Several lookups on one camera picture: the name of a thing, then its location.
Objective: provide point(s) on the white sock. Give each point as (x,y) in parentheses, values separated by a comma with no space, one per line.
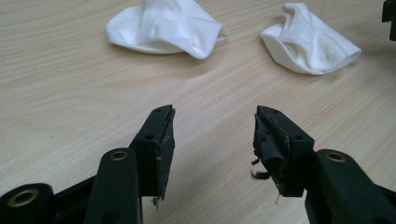
(311,46)
(168,28)

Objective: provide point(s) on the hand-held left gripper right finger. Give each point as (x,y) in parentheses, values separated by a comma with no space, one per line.
(292,155)

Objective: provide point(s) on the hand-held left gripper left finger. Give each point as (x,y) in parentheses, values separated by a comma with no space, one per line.
(152,149)

